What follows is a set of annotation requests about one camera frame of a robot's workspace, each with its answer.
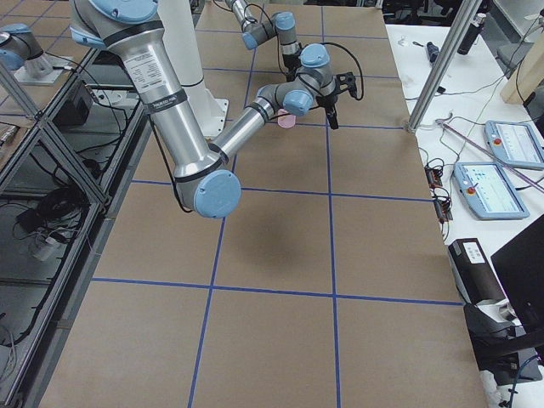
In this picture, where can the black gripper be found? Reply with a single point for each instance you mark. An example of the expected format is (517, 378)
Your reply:
(328, 103)
(290, 64)

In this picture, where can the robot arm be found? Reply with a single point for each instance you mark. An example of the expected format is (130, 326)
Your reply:
(134, 30)
(281, 26)

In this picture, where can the black thermos bottle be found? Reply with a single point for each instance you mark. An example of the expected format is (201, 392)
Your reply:
(475, 28)

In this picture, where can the blue teach pendant tablet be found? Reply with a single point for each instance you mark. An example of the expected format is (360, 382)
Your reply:
(514, 143)

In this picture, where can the black box with label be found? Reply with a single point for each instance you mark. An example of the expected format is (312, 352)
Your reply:
(474, 276)

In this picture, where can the black computer monitor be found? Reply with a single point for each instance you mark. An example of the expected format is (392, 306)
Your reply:
(519, 267)

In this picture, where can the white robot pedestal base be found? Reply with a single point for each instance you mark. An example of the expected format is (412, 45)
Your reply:
(181, 45)

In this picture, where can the aluminium frame post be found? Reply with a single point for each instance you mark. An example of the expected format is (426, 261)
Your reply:
(457, 31)

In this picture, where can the wooden post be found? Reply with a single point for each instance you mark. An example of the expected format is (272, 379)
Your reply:
(526, 77)

